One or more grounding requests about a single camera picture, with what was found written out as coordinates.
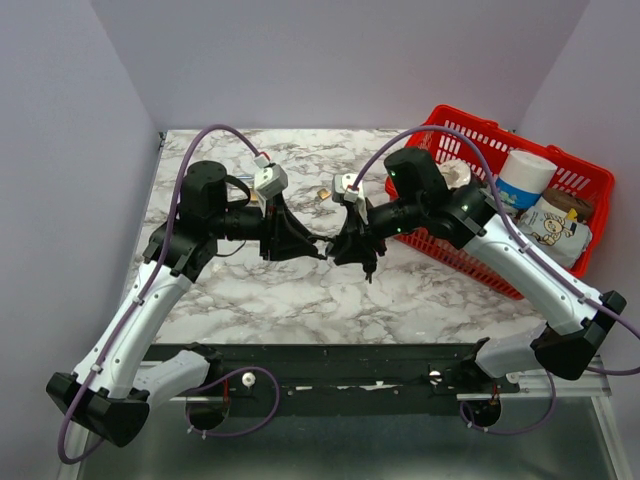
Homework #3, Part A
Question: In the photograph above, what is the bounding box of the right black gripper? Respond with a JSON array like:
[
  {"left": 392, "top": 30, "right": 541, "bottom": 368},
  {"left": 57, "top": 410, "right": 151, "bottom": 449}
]
[{"left": 332, "top": 196, "right": 425, "bottom": 265}]

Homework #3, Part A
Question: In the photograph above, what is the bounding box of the white printed bag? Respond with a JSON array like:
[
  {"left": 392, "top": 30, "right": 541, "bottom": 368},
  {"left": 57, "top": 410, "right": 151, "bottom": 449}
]
[{"left": 517, "top": 197, "right": 592, "bottom": 268}]

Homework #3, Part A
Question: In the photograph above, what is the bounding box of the brown round container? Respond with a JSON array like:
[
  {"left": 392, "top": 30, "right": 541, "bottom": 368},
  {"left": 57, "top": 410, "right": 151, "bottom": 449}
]
[{"left": 542, "top": 188, "right": 595, "bottom": 222}]

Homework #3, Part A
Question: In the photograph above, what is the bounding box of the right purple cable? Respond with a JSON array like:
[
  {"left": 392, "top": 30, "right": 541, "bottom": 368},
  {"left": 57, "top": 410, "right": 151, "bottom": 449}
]
[{"left": 352, "top": 124, "right": 640, "bottom": 376}]

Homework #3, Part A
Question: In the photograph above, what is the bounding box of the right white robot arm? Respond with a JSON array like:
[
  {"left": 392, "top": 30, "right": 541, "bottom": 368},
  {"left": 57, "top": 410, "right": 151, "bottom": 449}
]
[{"left": 326, "top": 147, "right": 626, "bottom": 392}]

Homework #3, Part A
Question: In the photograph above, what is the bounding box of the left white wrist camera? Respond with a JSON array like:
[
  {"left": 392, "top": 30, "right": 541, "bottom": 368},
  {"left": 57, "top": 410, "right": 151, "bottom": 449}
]
[{"left": 254, "top": 157, "right": 289, "bottom": 201}]

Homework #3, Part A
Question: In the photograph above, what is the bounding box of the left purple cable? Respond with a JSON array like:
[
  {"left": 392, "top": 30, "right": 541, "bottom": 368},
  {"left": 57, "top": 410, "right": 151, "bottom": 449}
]
[{"left": 57, "top": 123, "right": 271, "bottom": 465}]

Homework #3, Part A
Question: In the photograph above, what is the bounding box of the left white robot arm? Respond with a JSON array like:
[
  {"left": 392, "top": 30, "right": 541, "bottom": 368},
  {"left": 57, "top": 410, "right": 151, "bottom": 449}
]
[{"left": 46, "top": 154, "right": 320, "bottom": 447}]

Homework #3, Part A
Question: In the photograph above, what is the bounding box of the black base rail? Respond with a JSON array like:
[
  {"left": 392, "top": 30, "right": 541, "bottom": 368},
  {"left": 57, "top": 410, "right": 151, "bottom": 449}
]
[{"left": 144, "top": 342, "right": 586, "bottom": 419}]

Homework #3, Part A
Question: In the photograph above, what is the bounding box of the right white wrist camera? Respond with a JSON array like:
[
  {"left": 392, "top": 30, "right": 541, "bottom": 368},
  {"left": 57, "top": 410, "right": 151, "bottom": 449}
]
[{"left": 331, "top": 173, "right": 366, "bottom": 204}]

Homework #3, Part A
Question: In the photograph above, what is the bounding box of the white toilet paper roll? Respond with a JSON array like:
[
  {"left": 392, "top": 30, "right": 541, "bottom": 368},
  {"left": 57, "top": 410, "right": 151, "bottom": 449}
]
[{"left": 496, "top": 149, "right": 557, "bottom": 210}]

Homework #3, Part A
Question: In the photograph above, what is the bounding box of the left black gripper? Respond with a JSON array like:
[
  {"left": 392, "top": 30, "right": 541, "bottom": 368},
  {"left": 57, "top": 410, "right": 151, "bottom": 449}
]
[{"left": 209, "top": 190, "right": 320, "bottom": 263}]

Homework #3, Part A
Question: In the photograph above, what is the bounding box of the red plastic basket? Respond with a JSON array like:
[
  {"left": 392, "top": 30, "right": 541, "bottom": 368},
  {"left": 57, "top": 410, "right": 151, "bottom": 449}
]
[{"left": 396, "top": 105, "right": 615, "bottom": 300}]

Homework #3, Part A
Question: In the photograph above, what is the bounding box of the small brass padlock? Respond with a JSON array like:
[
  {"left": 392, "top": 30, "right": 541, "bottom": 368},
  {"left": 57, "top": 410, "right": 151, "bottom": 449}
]
[{"left": 317, "top": 189, "right": 331, "bottom": 200}]

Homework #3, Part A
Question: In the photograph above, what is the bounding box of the white round lid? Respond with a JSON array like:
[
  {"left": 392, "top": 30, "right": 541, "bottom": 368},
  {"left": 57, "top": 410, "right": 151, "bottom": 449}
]
[{"left": 437, "top": 159, "right": 472, "bottom": 190}]

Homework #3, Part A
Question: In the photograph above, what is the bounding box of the purple cable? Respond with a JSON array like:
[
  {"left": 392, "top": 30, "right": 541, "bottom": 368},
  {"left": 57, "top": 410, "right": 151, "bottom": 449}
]
[
  {"left": 352, "top": 124, "right": 640, "bottom": 376},
  {"left": 57, "top": 123, "right": 271, "bottom": 465}
]

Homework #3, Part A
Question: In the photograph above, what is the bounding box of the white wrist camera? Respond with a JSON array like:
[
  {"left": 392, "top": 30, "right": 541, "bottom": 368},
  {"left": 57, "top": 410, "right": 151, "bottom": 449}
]
[
  {"left": 254, "top": 157, "right": 289, "bottom": 201},
  {"left": 331, "top": 173, "right": 366, "bottom": 204}
]

